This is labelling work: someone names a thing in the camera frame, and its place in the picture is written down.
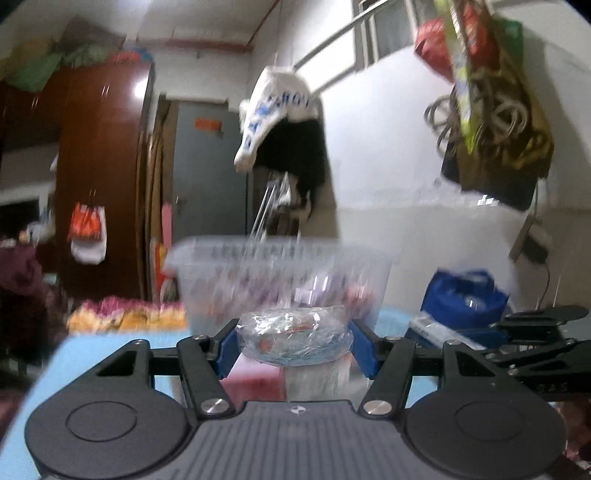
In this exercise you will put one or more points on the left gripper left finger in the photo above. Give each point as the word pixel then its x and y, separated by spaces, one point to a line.
pixel 204 361

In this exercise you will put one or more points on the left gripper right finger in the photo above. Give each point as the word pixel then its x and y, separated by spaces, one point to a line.
pixel 388 362

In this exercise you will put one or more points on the clear tissue pack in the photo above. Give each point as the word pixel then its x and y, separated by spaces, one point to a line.
pixel 429 333

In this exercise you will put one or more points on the crinkled clear plastic packet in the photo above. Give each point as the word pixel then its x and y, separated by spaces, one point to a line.
pixel 295 337

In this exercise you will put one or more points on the red white tissue box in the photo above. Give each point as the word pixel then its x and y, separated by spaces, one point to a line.
pixel 251 380

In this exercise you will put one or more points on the blue cloth bag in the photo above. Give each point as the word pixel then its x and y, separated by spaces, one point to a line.
pixel 464 300

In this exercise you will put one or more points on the yellow patterned blanket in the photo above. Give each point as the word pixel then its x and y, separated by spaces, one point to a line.
pixel 118 315

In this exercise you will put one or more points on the red yellow paper bag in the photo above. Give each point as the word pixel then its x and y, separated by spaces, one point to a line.
pixel 159 281

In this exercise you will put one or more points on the grey metal door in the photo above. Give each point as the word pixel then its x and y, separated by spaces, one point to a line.
pixel 209 198

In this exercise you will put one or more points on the red white hanging bag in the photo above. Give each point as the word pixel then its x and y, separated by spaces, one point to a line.
pixel 87 234

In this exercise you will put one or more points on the dark maroon clothes pile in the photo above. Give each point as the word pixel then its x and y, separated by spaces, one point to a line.
pixel 32 311

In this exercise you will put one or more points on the aluminium crutches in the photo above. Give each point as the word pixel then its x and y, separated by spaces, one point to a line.
pixel 274 208

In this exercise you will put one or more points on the dark olive hanging bag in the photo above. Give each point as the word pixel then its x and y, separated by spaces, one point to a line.
pixel 514 145

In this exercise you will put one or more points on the black hanging garment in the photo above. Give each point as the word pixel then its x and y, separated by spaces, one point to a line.
pixel 296 148

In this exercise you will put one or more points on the dark red wooden wardrobe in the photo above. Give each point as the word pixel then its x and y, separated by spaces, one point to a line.
pixel 98 115

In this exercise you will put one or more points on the white garment blue letters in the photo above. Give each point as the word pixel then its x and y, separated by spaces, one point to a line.
pixel 279 94

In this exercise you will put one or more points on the window with metal bars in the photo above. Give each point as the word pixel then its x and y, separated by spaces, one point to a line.
pixel 385 27

